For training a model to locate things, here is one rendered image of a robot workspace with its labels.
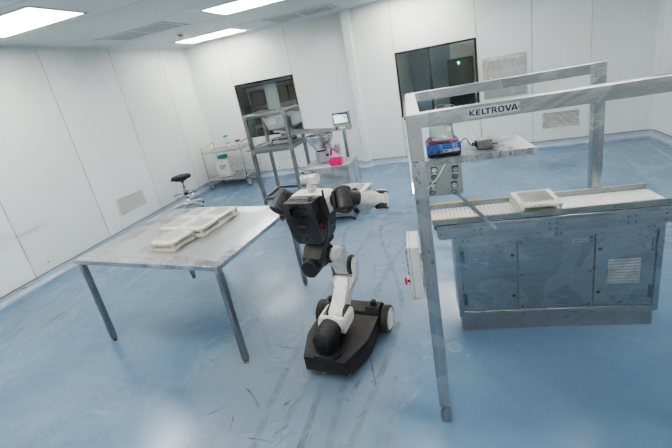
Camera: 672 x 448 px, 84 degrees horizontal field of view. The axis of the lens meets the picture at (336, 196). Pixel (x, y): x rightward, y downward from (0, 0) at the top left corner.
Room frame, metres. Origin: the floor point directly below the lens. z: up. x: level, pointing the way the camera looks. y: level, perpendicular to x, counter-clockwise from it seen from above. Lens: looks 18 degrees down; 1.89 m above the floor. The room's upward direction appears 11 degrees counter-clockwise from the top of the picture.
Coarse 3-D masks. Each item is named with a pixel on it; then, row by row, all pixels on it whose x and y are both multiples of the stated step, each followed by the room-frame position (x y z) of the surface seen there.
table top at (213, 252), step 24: (168, 216) 3.62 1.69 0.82; (240, 216) 3.19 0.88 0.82; (264, 216) 3.07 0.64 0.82; (120, 240) 3.15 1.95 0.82; (144, 240) 3.03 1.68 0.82; (192, 240) 2.82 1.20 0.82; (216, 240) 2.72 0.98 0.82; (240, 240) 2.63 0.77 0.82; (96, 264) 2.76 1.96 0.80; (120, 264) 2.64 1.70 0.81; (144, 264) 2.53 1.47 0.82; (168, 264) 2.44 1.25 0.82; (192, 264) 2.36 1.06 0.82; (216, 264) 2.29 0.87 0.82
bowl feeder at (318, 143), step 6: (324, 132) 5.20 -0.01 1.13; (330, 132) 5.11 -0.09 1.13; (306, 138) 4.98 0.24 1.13; (312, 138) 4.89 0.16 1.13; (318, 138) 4.86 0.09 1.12; (324, 138) 4.88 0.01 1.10; (312, 144) 4.93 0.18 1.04; (318, 144) 4.90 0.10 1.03; (324, 144) 4.92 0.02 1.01; (336, 144) 4.89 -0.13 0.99; (318, 150) 4.96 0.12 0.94; (324, 150) 4.98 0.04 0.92; (330, 150) 4.88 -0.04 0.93; (318, 156) 4.97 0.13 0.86; (324, 156) 4.95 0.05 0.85; (318, 162) 4.99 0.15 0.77
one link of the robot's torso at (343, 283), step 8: (352, 264) 2.38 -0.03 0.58; (352, 272) 2.38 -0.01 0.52; (336, 280) 2.40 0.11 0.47; (344, 280) 2.37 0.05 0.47; (352, 280) 2.36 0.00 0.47; (336, 288) 2.36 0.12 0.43; (344, 288) 2.33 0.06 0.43; (352, 288) 2.40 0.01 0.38; (336, 296) 2.31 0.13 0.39; (344, 296) 2.29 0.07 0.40; (336, 304) 2.27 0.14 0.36; (344, 304) 2.25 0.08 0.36; (328, 312) 2.24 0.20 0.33; (336, 312) 2.22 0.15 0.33; (344, 312) 2.20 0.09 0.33
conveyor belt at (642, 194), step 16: (608, 192) 2.19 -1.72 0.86; (624, 192) 2.14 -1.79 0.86; (640, 192) 2.10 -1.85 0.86; (448, 208) 2.41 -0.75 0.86; (464, 208) 2.36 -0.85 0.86; (480, 208) 2.31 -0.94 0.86; (496, 208) 2.26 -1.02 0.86; (512, 208) 2.22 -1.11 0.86; (624, 208) 1.95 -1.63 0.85; (448, 224) 2.17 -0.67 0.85
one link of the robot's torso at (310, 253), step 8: (328, 240) 2.19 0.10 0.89; (304, 248) 2.15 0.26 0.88; (312, 248) 2.13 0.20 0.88; (320, 248) 2.10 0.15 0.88; (304, 256) 2.11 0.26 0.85; (312, 256) 2.09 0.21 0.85; (320, 256) 2.07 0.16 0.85; (304, 264) 2.05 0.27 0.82; (312, 264) 2.03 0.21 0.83; (320, 264) 2.06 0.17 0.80; (304, 272) 2.06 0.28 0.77; (312, 272) 2.03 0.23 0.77
